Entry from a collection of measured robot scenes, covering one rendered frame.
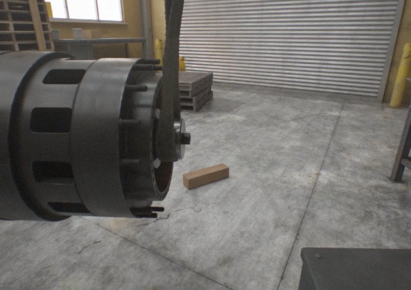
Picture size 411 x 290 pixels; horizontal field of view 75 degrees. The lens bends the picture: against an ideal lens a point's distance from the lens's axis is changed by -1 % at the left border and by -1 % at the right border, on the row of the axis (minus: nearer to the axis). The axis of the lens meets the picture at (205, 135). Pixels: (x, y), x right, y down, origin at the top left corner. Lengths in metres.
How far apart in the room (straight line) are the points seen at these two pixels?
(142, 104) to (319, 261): 0.54
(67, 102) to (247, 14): 5.75
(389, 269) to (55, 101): 0.77
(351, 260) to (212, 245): 1.28
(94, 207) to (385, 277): 0.66
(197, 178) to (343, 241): 1.10
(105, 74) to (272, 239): 1.40
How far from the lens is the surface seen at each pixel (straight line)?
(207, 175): 2.26
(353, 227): 2.09
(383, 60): 5.89
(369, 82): 5.93
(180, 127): 0.84
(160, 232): 1.84
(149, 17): 7.64
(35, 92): 0.82
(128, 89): 0.72
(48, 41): 4.55
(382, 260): 0.55
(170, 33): 0.78
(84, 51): 5.65
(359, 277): 0.50
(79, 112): 0.73
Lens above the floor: 1.18
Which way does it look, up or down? 21 degrees down
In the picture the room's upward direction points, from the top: straight up
